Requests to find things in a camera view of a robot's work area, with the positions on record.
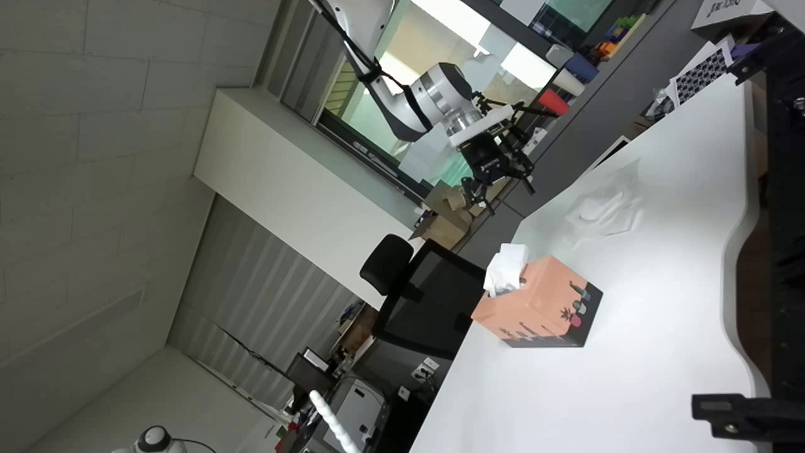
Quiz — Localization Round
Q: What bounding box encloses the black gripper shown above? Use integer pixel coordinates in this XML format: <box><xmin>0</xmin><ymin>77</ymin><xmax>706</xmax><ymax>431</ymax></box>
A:
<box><xmin>458</xmin><ymin>131</ymin><xmax>541</xmax><ymax>198</ymax></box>

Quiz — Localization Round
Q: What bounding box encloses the white tissue square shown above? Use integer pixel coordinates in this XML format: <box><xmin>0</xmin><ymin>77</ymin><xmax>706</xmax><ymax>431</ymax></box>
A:
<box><xmin>482</xmin><ymin>242</ymin><xmax>531</xmax><ymax>299</ymax></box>

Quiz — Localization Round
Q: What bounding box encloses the brown cardboard box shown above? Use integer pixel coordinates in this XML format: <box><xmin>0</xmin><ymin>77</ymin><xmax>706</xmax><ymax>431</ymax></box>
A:
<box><xmin>415</xmin><ymin>186</ymin><xmax>483</xmax><ymax>252</ymax></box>

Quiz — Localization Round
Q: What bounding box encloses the blue box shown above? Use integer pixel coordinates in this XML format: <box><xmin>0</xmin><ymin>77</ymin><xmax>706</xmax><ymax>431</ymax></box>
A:
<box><xmin>565</xmin><ymin>52</ymin><xmax>604</xmax><ymax>86</ymax></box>

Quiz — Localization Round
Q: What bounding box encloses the grey box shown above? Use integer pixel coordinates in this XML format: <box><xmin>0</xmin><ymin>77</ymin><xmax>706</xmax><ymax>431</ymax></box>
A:
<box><xmin>689</xmin><ymin>0</ymin><xmax>775</xmax><ymax>40</ymax></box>

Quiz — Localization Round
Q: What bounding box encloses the red object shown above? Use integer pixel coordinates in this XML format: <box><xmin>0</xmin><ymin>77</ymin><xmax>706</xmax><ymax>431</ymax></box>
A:
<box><xmin>537</xmin><ymin>86</ymin><xmax>574</xmax><ymax>118</ymax></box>

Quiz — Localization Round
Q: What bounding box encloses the orange object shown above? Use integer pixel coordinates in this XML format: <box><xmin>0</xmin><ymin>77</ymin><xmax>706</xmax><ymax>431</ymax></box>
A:
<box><xmin>591</xmin><ymin>36</ymin><xmax>621</xmax><ymax>64</ymax></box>

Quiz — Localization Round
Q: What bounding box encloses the black office chair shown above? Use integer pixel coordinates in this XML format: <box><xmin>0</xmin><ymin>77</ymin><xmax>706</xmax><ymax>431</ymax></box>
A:
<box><xmin>358</xmin><ymin>231</ymin><xmax>489</xmax><ymax>362</ymax></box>

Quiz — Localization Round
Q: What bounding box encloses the white computer tower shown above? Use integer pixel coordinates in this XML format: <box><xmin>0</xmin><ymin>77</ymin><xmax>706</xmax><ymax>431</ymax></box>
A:
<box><xmin>330</xmin><ymin>376</ymin><xmax>391</xmax><ymax>440</ymax></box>

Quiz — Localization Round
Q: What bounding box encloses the white tube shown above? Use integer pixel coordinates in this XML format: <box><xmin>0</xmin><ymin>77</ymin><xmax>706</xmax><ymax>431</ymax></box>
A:
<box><xmin>307</xmin><ymin>388</ymin><xmax>366</xmax><ymax>453</ymax></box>

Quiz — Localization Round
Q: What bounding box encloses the round ceiling fixture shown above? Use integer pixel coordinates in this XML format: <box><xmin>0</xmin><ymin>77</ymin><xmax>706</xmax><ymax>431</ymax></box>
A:
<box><xmin>137</xmin><ymin>423</ymin><xmax>175</xmax><ymax>453</ymax></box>

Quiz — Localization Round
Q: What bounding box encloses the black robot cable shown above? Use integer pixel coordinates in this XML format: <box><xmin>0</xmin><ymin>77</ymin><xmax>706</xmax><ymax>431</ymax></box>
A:
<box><xmin>312</xmin><ymin>0</ymin><xmax>433</xmax><ymax>140</ymax></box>

